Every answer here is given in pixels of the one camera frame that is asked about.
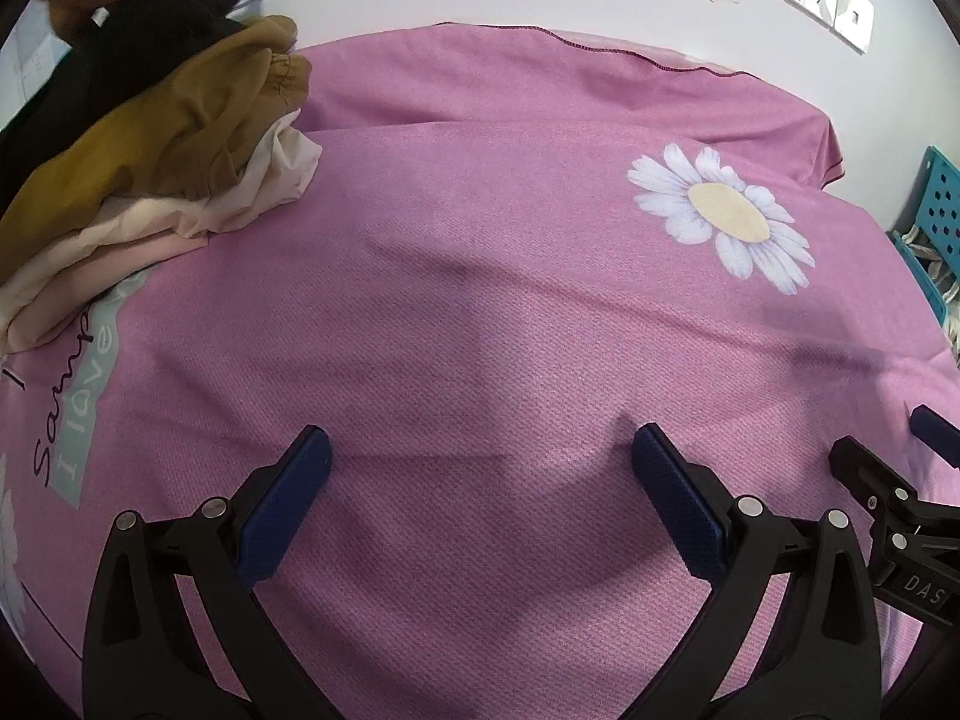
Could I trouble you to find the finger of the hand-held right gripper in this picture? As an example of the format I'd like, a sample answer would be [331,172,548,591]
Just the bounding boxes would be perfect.
[829,435,920,541]
[907,403,960,466]

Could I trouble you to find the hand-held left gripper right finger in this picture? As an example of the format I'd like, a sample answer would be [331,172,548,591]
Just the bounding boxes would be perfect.
[630,422,882,720]

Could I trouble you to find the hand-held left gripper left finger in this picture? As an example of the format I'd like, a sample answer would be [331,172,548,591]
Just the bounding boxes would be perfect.
[81,424,335,720]

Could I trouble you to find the mustard yellow pants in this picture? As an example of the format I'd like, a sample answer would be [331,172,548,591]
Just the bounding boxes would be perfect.
[0,15,312,282]

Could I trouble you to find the black jacket with gold buttons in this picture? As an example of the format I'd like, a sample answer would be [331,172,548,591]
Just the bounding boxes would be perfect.
[0,0,260,215]

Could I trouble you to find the heap of assorted clothes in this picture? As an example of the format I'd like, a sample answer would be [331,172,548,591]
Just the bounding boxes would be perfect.
[937,240,960,361]

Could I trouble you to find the pink daisy print bedsheet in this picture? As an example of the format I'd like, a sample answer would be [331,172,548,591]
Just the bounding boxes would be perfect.
[0,21,960,720]

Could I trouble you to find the pale pink garment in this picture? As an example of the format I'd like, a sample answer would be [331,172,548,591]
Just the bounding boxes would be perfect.
[0,195,218,353]

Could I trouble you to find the white wall switch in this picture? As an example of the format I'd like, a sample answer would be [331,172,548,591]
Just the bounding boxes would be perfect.
[829,0,876,55]

